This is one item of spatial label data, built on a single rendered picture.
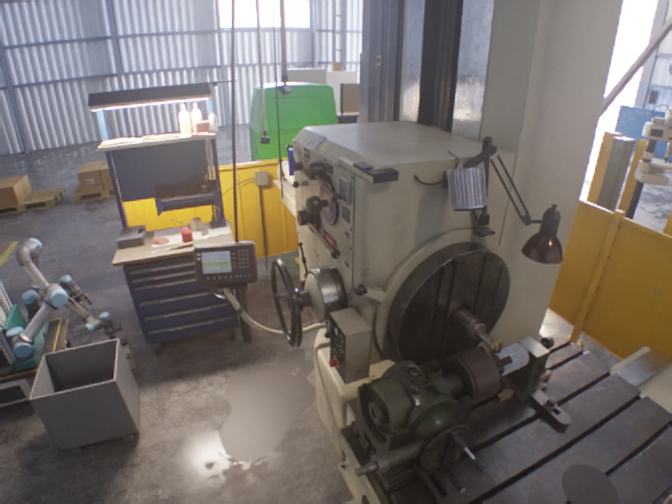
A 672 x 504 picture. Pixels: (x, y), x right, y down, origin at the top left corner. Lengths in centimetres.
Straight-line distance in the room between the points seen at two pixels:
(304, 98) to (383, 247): 420
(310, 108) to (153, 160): 274
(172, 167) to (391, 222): 227
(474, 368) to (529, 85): 103
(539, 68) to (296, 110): 411
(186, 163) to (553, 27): 262
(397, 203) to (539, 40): 78
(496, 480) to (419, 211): 96
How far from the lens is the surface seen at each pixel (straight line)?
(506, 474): 152
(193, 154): 324
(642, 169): 613
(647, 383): 266
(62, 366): 311
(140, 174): 330
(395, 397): 125
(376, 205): 126
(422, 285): 138
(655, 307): 344
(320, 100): 550
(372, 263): 135
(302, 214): 168
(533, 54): 158
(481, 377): 140
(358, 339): 138
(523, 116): 159
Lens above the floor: 223
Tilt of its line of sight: 28 degrees down
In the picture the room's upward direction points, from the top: straight up
